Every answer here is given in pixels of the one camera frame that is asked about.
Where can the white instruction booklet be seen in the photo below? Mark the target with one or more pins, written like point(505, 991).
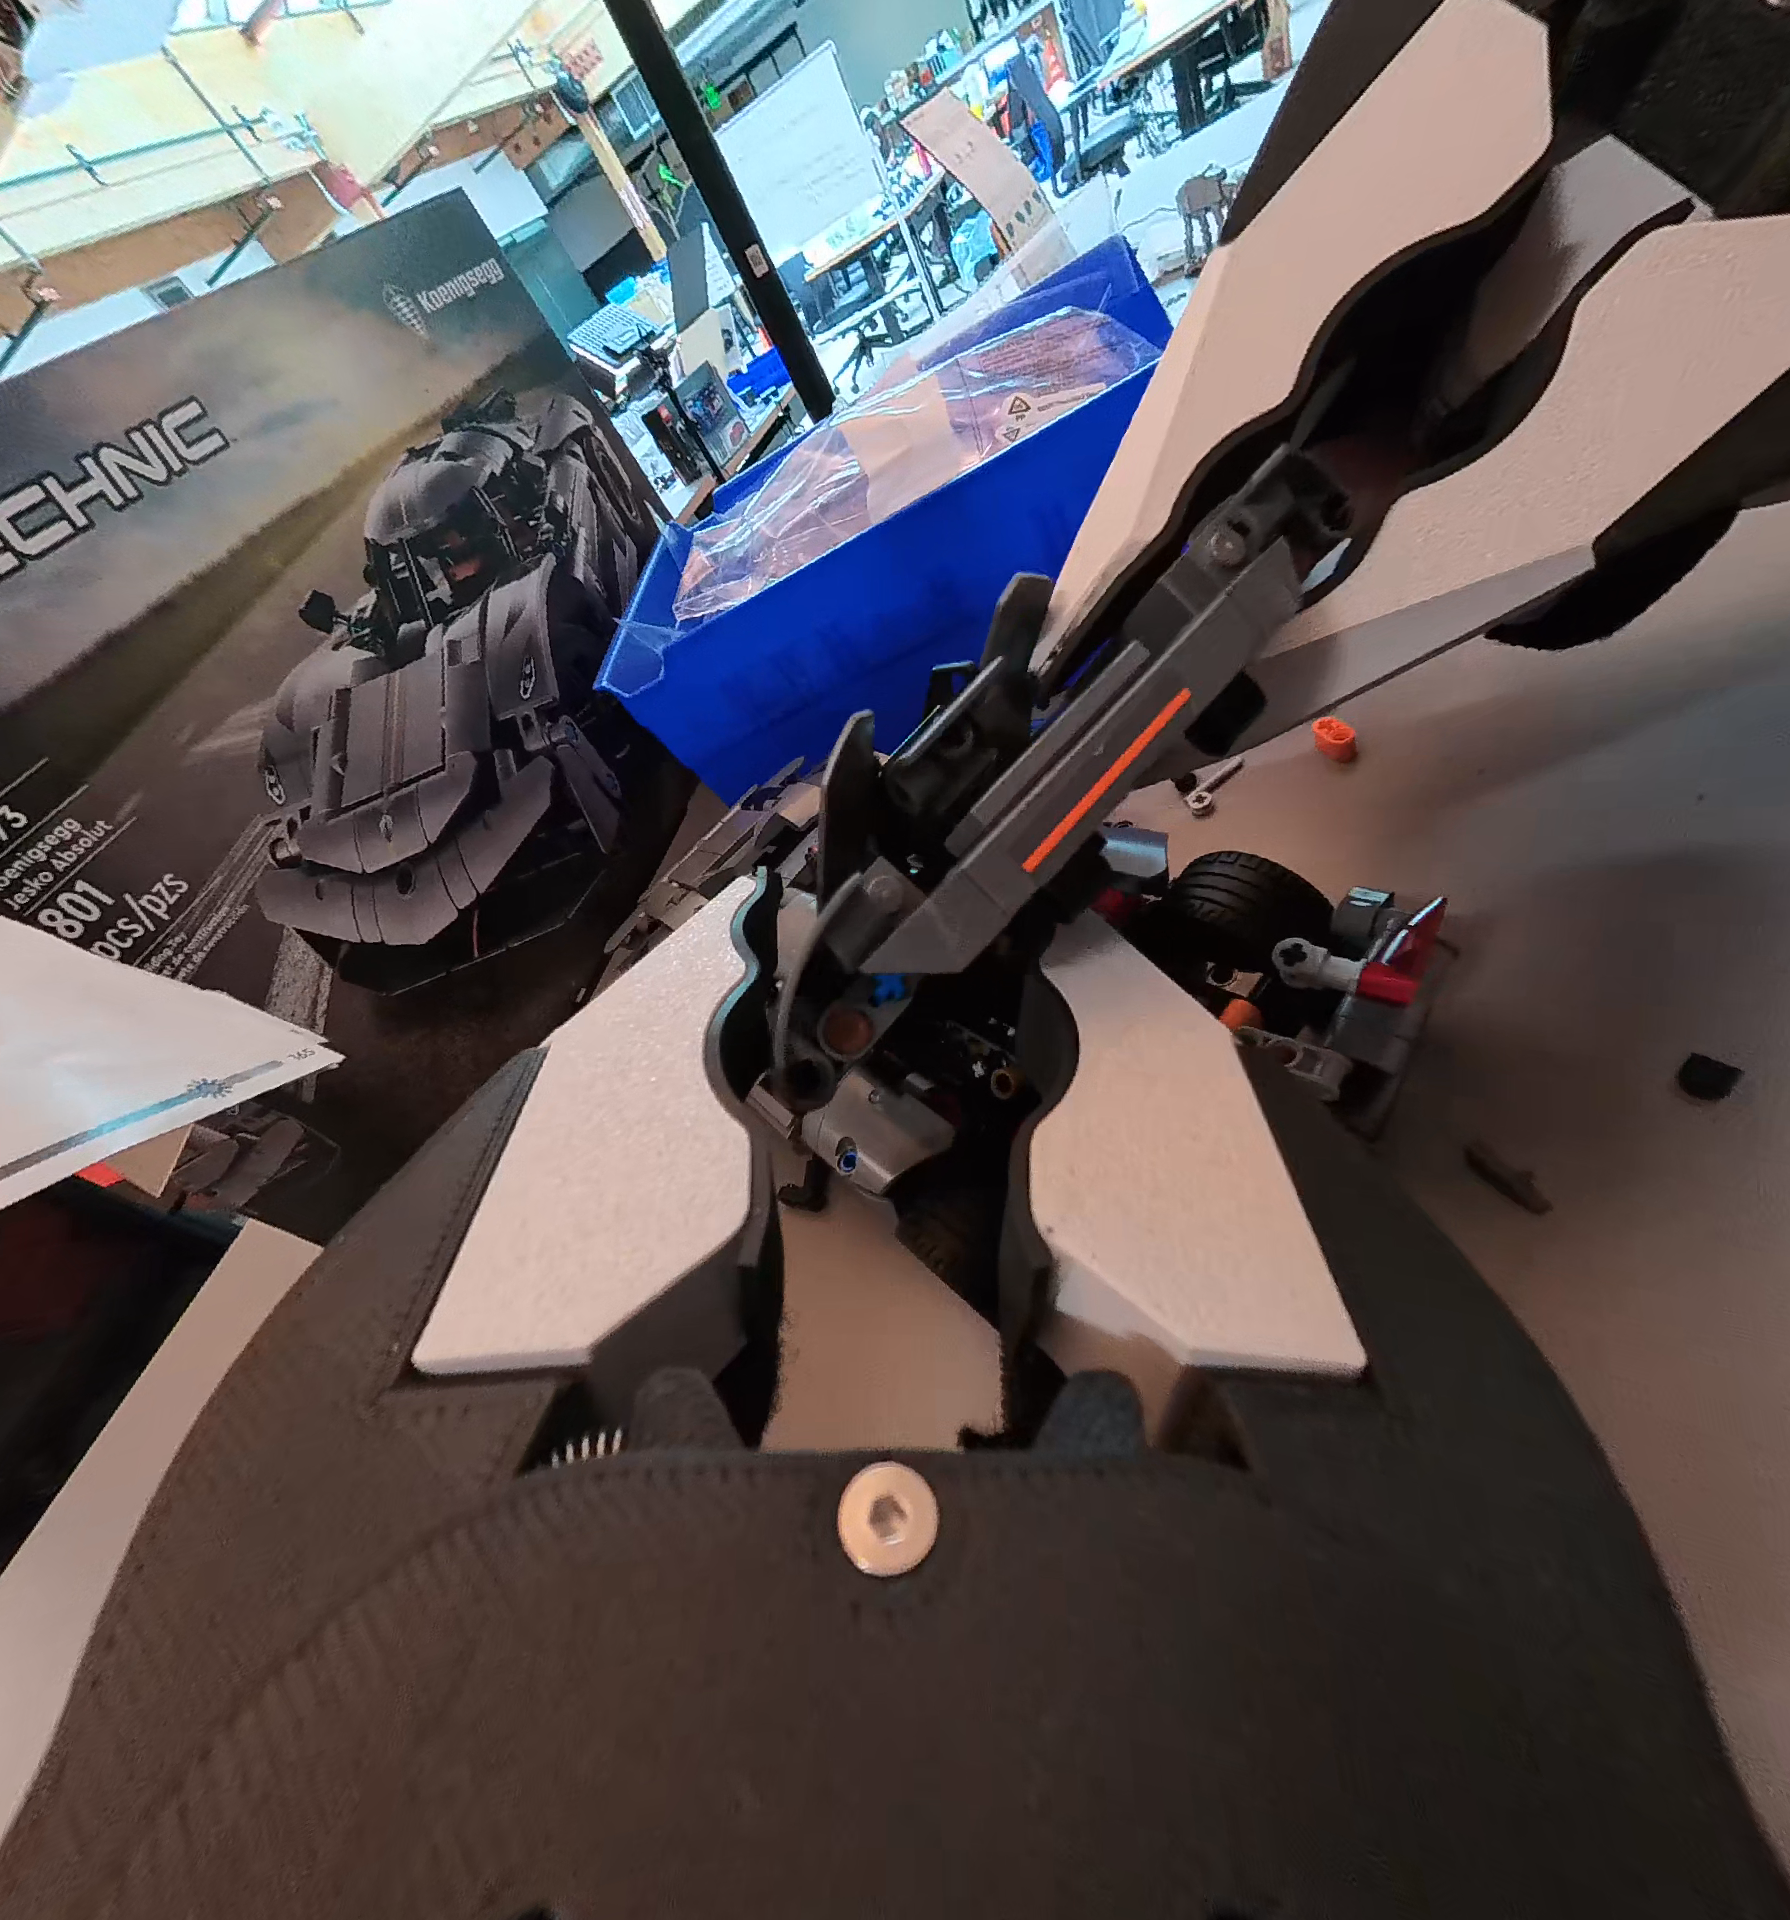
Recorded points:
point(87, 1080)

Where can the grey lego door panel assembly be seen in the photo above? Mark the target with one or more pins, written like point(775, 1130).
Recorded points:
point(1105, 750)

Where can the small dark grey lego piece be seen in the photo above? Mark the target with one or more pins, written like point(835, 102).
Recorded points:
point(1710, 1075)

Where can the grey lego hinge panel piece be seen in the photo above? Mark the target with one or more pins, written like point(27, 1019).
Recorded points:
point(1507, 1178)

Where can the small orange lego piece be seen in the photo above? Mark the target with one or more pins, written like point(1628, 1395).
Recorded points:
point(1336, 736)

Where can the dark lego set box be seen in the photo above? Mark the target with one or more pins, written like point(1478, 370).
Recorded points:
point(235, 600)

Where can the brown cardboard box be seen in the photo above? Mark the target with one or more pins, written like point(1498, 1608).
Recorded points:
point(987, 174)

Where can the blue plastic bin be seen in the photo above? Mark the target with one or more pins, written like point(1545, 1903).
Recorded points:
point(835, 646)

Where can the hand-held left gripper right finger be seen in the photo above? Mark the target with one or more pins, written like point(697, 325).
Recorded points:
point(1181, 1201)

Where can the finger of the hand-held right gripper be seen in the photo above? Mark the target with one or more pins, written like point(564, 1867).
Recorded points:
point(1285, 271)
point(1630, 404)

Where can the whiteboard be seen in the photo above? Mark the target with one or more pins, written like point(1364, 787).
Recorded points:
point(798, 141)

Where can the dark open box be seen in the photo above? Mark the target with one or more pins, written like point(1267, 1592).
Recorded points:
point(54, 1350)

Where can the clear plastic parts bags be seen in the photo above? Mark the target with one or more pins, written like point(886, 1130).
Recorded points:
point(911, 437)

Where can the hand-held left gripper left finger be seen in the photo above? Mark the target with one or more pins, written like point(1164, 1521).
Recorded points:
point(595, 1201)

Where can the partly built lego car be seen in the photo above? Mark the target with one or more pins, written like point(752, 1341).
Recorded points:
point(1257, 909)

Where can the black metal pole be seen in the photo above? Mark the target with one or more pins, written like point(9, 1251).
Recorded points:
point(716, 194)

